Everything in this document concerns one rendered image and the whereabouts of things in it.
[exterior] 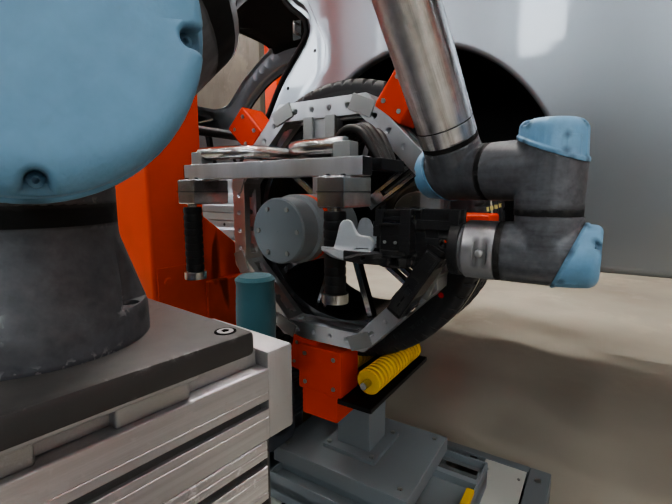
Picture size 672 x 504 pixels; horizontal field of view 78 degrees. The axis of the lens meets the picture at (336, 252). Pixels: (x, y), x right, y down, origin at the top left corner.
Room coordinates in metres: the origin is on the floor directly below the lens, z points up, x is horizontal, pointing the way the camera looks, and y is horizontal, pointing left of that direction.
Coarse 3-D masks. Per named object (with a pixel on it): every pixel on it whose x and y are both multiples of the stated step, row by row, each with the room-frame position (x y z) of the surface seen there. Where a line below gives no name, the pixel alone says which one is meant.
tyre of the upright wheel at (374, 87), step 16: (352, 80) 0.98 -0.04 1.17; (368, 80) 0.95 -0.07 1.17; (304, 96) 1.04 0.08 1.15; (320, 96) 1.01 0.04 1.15; (336, 96) 0.99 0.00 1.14; (464, 208) 0.83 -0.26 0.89; (480, 208) 0.82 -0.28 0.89; (496, 208) 0.91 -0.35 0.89; (448, 272) 0.84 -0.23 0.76; (448, 288) 0.84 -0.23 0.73; (464, 288) 0.83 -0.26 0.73; (480, 288) 0.98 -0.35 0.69; (432, 304) 0.86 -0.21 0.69; (448, 304) 0.84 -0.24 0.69; (416, 320) 0.88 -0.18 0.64; (432, 320) 0.86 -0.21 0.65; (448, 320) 0.87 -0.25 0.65; (400, 336) 0.90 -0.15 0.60; (416, 336) 0.88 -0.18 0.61; (368, 352) 0.94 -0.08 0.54; (384, 352) 0.93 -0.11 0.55
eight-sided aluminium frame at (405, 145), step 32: (352, 96) 0.87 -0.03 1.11; (288, 128) 1.01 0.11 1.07; (384, 128) 0.83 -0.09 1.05; (256, 160) 1.01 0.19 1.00; (416, 160) 0.80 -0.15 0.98; (256, 192) 1.07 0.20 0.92; (256, 256) 1.07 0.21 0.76; (288, 320) 0.96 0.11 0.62; (320, 320) 0.97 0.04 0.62; (384, 320) 0.84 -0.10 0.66
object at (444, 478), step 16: (448, 464) 1.04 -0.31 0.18; (464, 464) 1.09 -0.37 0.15; (480, 464) 1.07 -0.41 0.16; (272, 480) 1.03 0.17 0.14; (288, 480) 1.00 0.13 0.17; (304, 480) 1.02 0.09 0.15; (320, 480) 1.00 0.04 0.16; (432, 480) 1.02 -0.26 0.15; (448, 480) 1.02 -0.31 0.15; (464, 480) 1.00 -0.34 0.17; (480, 480) 1.00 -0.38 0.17; (272, 496) 1.03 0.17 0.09; (288, 496) 1.00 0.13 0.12; (304, 496) 0.97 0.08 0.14; (320, 496) 0.94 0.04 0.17; (336, 496) 0.96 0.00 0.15; (352, 496) 0.95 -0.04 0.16; (432, 496) 0.96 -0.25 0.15; (448, 496) 0.96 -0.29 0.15; (464, 496) 0.92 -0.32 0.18; (480, 496) 1.01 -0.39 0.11
